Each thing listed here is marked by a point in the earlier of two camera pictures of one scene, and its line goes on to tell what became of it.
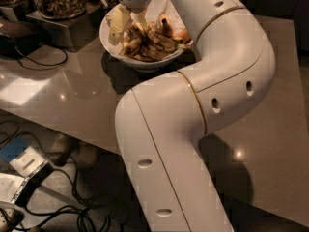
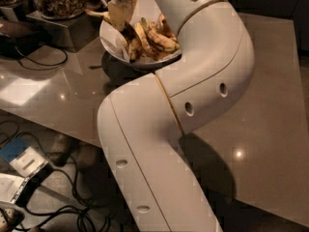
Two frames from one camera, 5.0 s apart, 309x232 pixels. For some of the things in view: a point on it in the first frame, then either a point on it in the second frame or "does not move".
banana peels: (132, 45) → (130, 41)
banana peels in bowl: (147, 42) does not move
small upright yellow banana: (165, 24) does not move
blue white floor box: (22, 157) does not move
